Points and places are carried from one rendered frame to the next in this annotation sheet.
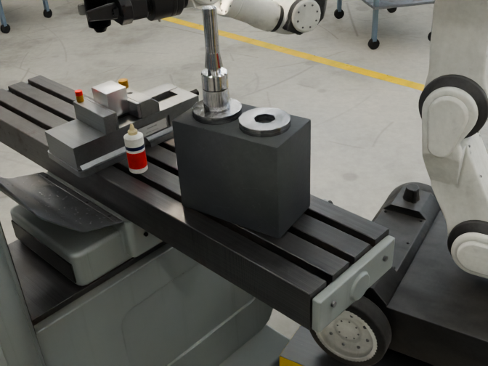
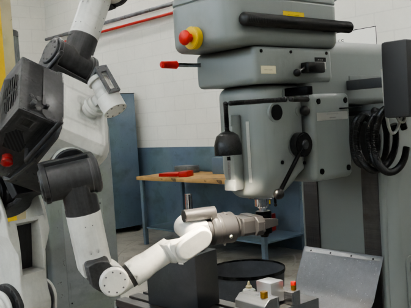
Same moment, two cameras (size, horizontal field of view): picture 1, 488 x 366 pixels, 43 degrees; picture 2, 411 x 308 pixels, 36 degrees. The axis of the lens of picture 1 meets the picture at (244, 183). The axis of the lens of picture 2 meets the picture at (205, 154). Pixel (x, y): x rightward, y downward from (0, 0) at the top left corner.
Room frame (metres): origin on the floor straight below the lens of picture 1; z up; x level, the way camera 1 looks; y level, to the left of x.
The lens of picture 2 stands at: (3.13, 0.22, 1.54)
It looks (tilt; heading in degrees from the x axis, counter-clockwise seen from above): 3 degrees down; 183
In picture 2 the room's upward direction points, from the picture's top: 4 degrees counter-clockwise
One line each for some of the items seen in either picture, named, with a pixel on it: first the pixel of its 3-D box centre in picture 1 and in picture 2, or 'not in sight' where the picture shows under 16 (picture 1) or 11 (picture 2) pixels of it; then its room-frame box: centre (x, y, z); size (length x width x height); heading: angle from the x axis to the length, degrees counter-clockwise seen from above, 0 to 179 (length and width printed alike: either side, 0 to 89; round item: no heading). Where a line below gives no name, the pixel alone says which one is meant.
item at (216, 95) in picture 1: (216, 91); not in sight; (1.01, 0.04, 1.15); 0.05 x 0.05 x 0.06
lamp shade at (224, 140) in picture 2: not in sight; (227, 142); (1.48, 0.19, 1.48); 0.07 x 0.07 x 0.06
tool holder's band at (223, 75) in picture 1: (214, 74); not in sight; (1.01, 0.04, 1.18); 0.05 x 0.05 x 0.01
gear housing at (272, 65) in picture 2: not in sight; (265, 68); (1.23, 0.31, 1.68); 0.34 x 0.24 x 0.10; 135
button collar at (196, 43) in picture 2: not in sight; (192, 38); (1.43, 0.12, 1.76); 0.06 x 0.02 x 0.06; 45
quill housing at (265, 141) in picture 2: not in sight; (260, 140); (1.26, 0.28, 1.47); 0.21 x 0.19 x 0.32; 45
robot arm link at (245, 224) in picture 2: (138, 3); (236, 227); (1.31, 0.20, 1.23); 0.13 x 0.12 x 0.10; 30
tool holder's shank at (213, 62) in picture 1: (211, 40); (189, 210); (1.01, 0.04, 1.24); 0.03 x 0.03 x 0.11
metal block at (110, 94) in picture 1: (110, 99); (270, 290); (1.27, 0.29, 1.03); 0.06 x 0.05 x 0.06; 42
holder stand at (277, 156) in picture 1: (242, 161); (181, 274); (0.98, 0.00, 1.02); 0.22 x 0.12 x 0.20; 55
